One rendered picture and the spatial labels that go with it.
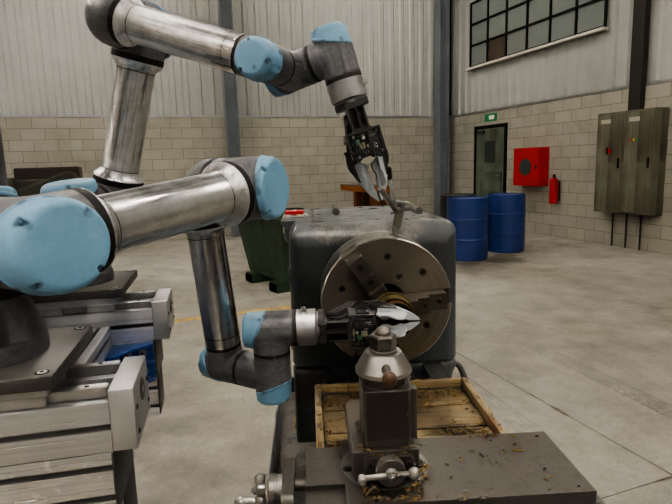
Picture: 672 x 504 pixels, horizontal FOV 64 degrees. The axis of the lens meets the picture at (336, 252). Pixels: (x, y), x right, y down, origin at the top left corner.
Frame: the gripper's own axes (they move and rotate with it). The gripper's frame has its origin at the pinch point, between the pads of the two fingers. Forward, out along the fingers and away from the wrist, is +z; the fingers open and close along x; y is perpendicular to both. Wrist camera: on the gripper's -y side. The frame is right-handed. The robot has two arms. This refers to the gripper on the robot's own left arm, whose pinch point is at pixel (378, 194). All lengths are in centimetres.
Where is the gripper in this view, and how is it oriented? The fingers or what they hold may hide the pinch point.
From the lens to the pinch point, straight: 115.6
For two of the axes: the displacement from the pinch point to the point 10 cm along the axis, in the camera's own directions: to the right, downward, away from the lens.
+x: 9.5, -3.1, 0.0
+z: 3.1, 9.4, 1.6
